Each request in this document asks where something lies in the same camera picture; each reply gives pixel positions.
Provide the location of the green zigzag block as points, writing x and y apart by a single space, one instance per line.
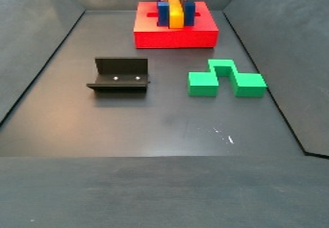
204 83

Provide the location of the yellow long block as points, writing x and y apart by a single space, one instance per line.
176 14

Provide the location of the black angle bracket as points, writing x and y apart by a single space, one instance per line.
121 74

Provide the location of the red slotted board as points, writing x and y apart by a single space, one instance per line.
152 36

